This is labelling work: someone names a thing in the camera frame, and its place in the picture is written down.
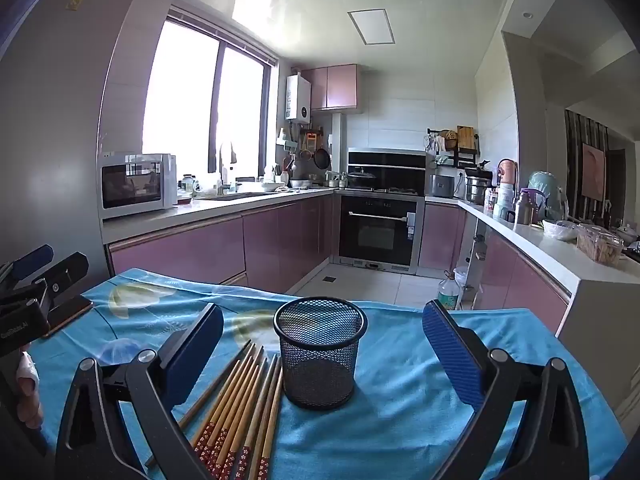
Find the steel vacuum flask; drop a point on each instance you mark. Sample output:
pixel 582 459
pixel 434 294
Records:
pixel 523 208

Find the smartphone with orange edge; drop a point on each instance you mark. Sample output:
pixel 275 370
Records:
pixel 70 316

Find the black wall storage rack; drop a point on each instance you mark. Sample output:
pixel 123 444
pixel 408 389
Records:
pixel 457 152

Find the bundle of wooden chopsticks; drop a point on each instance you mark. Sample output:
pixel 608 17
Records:
pixel 235 410

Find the person's left hand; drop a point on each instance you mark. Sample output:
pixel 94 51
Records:
pixel 27 390

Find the pink thermos jug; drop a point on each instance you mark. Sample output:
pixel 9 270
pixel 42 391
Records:
pixel 507 172

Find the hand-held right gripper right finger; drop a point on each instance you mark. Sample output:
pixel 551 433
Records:
pixel 452 355

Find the white bowl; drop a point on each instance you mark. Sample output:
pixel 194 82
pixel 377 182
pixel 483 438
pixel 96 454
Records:
pixel 559 230

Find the rectangular ceiling light panel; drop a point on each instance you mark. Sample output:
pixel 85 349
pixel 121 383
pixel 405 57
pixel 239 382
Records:
pixel 371 26

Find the clear plastic snack container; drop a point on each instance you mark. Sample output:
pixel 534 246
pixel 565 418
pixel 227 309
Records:
pixel 600 247

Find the black built-in oven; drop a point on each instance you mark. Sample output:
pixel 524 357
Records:
pixel 377 232

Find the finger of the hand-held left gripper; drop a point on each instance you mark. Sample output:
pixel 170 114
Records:
pixel 32 260
pixel 62 269

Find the pale green kitchen appliance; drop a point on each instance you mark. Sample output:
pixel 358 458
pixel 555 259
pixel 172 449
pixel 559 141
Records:
pixel 545 192

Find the framed wall picture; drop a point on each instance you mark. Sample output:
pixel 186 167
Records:
pixel 593 170

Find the white wall water heater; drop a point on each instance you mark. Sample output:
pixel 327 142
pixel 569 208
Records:
pixel 298 97

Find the pink upper wall cabinet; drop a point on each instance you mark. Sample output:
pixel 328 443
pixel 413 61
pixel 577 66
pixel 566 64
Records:
pixel 340 87

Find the black range hood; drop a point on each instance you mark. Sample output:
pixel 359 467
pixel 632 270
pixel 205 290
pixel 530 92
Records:
pixel 387 160

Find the white microwave oven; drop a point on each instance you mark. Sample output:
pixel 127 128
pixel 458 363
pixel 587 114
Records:
pixel 135 185

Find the plastic oil bottle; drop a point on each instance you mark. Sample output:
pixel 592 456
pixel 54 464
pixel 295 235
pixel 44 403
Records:
pixel 448 292

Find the stainless steel stock pot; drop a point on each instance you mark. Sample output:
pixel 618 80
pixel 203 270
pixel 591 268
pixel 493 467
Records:
pixel 477 189

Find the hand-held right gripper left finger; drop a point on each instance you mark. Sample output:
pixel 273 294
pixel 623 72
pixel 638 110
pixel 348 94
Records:
pixel 195 355

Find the black lidded wok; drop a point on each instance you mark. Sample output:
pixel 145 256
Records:
pixel 362 179

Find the hanging frying pan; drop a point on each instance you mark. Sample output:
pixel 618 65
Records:
pixel 322 159

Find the black mesh utensil holder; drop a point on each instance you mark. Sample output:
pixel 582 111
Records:
pixel 320 355

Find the large kitchen window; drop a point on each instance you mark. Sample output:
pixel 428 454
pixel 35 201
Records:
pixel 190 95

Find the grey refrigerator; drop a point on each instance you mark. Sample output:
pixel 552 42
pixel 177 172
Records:
pixel 55 135

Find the blue leaf-print tablecloth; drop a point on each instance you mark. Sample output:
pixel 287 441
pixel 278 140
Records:
pixel 390 410

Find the pink peninsula cabinet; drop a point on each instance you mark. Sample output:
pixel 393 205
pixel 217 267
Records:
pixel 515 275

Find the pink lower cabinet row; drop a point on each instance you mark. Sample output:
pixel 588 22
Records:
pixel 210 247

